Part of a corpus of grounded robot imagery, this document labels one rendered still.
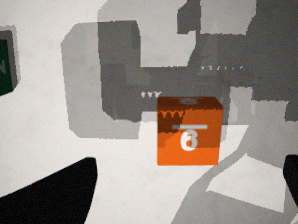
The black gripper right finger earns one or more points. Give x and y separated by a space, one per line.
290 172

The green block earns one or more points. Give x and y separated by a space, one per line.
5 71

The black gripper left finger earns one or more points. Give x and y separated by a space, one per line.
61 198

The orange block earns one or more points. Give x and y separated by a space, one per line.
188 131

